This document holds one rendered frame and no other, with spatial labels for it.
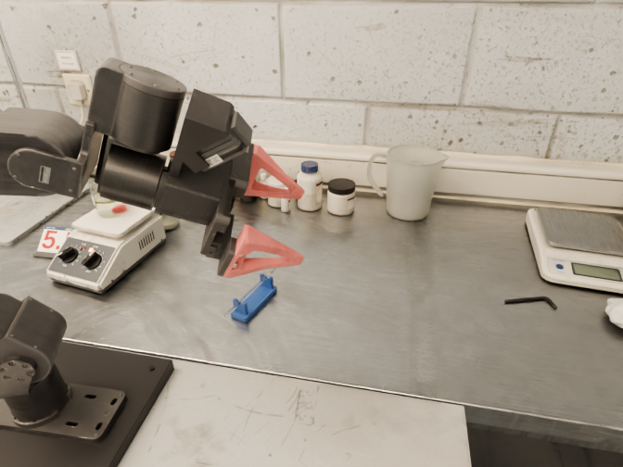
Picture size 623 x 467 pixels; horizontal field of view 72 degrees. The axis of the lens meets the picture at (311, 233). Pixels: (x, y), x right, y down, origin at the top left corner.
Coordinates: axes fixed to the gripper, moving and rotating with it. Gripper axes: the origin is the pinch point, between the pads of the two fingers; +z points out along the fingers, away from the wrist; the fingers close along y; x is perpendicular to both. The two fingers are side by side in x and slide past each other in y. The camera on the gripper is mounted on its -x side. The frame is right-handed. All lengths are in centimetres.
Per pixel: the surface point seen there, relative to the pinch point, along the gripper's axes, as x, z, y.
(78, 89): 53, -44, 75
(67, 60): 49, -49, 80
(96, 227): 41, -25, 23
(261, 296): 31.1, 6.5, 9.4
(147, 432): 29.7, -7.9, -15.6
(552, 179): 7, 70, 45
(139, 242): 42, -17, 22
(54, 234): 54, -34, 27
